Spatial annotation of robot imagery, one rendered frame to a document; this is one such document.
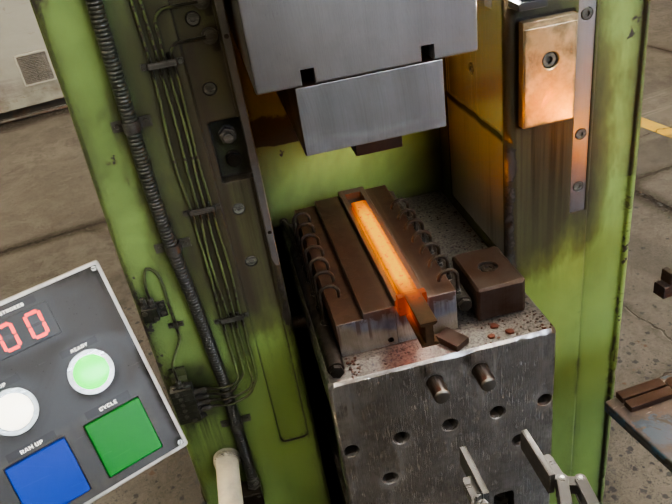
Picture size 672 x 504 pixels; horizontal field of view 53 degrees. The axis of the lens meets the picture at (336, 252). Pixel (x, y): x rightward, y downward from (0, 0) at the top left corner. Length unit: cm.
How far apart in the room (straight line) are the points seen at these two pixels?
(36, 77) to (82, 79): 515
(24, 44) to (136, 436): 535
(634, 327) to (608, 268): 125
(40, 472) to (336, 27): 66
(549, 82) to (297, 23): 45
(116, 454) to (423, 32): 67
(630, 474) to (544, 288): 93
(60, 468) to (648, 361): 200
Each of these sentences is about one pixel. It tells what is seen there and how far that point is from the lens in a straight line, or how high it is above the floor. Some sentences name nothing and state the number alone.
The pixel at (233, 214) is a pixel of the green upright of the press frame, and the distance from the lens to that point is 111.
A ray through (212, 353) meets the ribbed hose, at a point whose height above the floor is 89.
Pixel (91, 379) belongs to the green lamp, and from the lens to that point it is 94.
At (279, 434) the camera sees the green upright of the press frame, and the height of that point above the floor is 64.
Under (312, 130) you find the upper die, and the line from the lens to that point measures 92.
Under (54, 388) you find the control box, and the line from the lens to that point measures 94.
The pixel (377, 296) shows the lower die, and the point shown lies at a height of 99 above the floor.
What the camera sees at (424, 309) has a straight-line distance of 102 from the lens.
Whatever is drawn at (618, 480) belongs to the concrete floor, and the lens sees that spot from 215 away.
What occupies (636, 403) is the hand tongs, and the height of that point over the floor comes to 78.
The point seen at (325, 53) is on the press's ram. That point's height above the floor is 140.
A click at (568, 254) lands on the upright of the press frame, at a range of 135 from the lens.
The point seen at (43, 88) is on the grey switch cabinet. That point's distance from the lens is 622.
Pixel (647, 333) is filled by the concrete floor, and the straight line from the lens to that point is 265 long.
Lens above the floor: 163
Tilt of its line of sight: 31 degrees down
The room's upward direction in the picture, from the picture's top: 9 degrees counter-clockwise
